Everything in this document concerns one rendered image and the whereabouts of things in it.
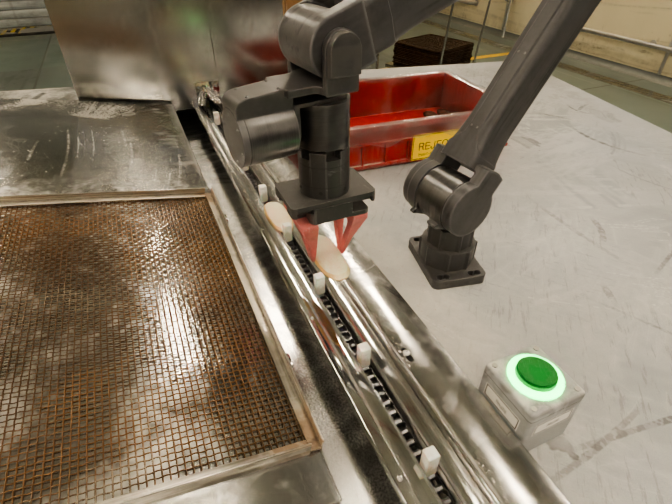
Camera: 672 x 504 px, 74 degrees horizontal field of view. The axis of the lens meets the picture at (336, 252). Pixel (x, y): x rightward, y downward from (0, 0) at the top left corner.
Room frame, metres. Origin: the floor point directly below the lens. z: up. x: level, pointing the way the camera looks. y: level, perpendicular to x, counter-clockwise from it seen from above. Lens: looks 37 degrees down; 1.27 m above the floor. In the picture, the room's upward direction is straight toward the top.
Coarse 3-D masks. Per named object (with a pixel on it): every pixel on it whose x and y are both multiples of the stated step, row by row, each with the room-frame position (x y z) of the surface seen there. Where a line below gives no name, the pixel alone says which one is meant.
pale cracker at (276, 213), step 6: (270, 204) 0.68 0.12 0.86; (276, 204) 0.68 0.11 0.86; (264, 210) 0.67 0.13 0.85; (270, 210) 0.66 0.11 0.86; (276, 210) 0.66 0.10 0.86; (282, 210) 0.66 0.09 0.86; (270, 216) 0.64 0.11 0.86; (276, 216) 0.64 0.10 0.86; (282, 216) 0.64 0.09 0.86; (288, 216) 0.64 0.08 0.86; (270, 222) 0.63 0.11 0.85; (276, 222) 0.62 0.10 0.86; (282, 222) 0.62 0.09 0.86; (276, 228) 0.61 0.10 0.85
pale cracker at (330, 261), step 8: (320, 240) 0.47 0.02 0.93; (328, 240) 0.48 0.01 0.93; (320, 248) 0.46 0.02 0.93; (328, 248) 0.46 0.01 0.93; (336, 248) 0.46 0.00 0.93; (320, 256) 0.44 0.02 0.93; (328, 256) 0.44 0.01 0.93; (336, 256) 0.44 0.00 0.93; (320, 264) 0.43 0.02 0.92; (328, 264) 0.43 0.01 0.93; (336, 264) 0.42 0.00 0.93; (344, 264) 0.43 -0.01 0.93; (328, 272) 0.41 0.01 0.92; (336, 272) 0.41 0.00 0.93; (344, 272) 0.41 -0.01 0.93; (336, 280) 0.40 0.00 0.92
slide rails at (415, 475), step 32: (256, 192) 0.74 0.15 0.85; (288, 256) 0.54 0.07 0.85; (320, 320) 0.40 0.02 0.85; (352, 320) 0.40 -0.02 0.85; (384, 352) 0.35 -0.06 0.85; (384, 416) 0.27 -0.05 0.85; (416, 416) 0.27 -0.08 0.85; (448, 448) 0.23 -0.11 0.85; (416, 480) 0.20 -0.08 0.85; (448, 480) 0.20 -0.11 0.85
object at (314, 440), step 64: (128, 192) 0.61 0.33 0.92; (192, 192) 0.65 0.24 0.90; (128, 256) 0.46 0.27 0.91; (192, 256) 0.48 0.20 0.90; (0, 320) 0.32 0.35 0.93; (128, 384) 0.26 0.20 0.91; (256, 384) 0.27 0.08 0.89; (64, 448) 0.19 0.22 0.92; (192, 448) 0.20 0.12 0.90; (256, 448) 0.21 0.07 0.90; (320, 448) 0.21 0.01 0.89
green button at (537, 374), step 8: (520, 360) 0.30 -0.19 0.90; (528, 360) 0.29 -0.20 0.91; (536, 360) 0.29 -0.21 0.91; (544, 360) 0.29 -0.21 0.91; (520, 368) 0.28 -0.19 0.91; (528, 368) 0.28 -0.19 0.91; (536, 368) 0.28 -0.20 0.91; (544, 368) 0.28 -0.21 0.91; (552, 368) 0.28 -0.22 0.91; (520, 376) 0.28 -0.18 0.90; (528, 376) 0.27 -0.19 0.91; (536, 376) 0.27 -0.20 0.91; (544, 376) 0.27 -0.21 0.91; (552, 376) 0.27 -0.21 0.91; (528, 384) 0.27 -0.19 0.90; (536, 384) 0.27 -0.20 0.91; (544, 384) 0.27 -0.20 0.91; (552, 384) 0.27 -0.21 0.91
